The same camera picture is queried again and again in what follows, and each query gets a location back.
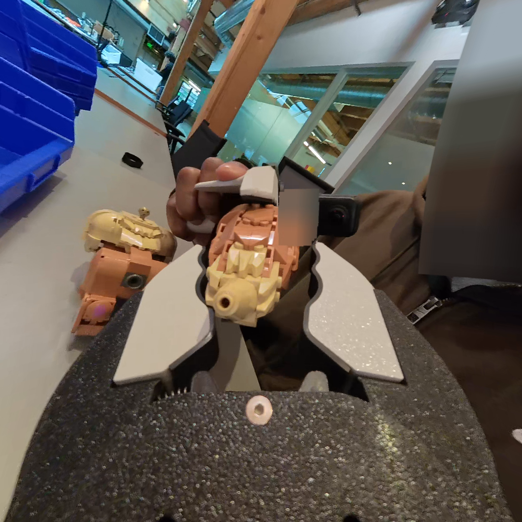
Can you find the wooden ceiling beam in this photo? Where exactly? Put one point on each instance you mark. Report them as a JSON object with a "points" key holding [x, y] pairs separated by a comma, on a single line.
{"points": [[244, 69]]}

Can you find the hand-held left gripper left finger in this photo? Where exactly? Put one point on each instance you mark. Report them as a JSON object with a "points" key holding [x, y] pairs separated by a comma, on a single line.
{"points": [[163, 326]]}

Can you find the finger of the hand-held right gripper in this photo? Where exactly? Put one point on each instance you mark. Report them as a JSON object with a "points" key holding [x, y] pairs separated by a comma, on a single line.
{"points": [[261, 183]]}

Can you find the black chair back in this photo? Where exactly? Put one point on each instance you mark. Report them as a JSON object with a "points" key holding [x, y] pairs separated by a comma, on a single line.
{"points": [[200, 147]]}

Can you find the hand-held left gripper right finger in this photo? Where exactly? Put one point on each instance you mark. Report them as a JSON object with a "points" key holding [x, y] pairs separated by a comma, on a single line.
{"points": [[350, 326]]}

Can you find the person's right hand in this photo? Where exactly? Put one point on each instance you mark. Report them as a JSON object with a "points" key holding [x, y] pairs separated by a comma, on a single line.
{"points": [[191, 204]]}

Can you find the silver ventilation duct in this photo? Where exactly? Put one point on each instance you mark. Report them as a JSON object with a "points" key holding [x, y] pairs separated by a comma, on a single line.
{"points": [[326, 87]]}

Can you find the blue plastic bin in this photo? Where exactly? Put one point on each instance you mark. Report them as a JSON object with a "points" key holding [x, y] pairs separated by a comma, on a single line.
{"points": [[53, 49], [24, 134]]}

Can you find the wooden post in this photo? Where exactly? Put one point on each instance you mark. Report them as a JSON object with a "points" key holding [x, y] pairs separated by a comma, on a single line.
{"points": [[183, 49]]}

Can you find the black office chair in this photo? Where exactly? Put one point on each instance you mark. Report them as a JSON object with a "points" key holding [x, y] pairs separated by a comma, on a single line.
{"points": [[175, 118]]}

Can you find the orange brick claw model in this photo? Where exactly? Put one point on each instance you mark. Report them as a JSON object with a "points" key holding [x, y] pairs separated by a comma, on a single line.
{"points": [[244, 265]]}

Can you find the large brown tan brick body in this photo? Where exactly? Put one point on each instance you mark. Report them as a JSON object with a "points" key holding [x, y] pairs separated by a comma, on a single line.
{"points": [[122, 265]]}

